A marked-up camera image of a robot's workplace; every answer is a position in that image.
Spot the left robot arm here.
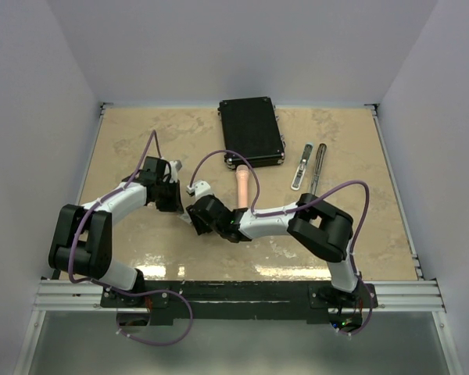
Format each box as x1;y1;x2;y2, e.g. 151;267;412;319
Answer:
48;156;184;306

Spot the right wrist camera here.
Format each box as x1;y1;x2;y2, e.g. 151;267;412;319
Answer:
186;180;213;201

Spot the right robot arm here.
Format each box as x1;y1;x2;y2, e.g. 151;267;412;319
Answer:
186;193;360;307

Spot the black base bar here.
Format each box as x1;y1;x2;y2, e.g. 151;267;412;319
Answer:
100;280;378;327

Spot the grey stapler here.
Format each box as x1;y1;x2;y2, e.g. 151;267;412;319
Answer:
309;143;327;195

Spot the small white card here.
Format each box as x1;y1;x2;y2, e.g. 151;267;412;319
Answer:
179;212;192;224

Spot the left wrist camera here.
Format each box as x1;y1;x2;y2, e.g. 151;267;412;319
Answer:
166;160;182;183

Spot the black hard case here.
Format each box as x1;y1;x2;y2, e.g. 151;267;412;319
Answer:
218;96;285;170

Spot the purple cable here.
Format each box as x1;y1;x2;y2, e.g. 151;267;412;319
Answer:
68;130;195;347
189;149;373;337

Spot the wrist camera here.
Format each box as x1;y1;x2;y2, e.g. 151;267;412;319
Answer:
166;160;182;183
186;180;213;201

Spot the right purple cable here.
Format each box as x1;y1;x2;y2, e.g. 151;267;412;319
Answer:
189;149;373;337

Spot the light blue stapler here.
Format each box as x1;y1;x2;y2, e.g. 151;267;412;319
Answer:
291;142;313;191

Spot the pink toy microphone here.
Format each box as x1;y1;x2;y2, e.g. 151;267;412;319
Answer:
235;165;249;209

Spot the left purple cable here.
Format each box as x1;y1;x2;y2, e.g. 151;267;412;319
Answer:
68;130;195;347

